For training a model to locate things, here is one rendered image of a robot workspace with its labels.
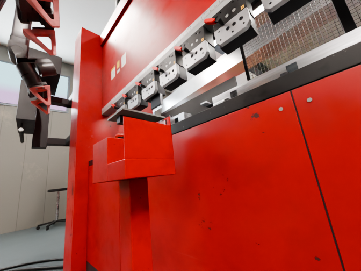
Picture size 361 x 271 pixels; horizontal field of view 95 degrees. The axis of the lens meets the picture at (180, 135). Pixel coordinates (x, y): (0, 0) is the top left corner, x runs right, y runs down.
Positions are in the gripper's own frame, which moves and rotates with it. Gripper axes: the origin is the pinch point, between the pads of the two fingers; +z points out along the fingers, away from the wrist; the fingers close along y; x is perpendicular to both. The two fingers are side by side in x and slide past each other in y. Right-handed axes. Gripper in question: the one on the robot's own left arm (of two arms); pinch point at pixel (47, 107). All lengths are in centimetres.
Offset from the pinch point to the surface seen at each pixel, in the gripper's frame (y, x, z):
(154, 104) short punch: 0, -53, 13
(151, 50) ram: -5, -68, -21
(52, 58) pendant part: 94, -41, -81
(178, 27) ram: -31, -69, -17
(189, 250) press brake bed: -33, -11, 73
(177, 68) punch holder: -26, -58, 4
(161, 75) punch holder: -14, -57, 1
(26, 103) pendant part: 91, -5, -41
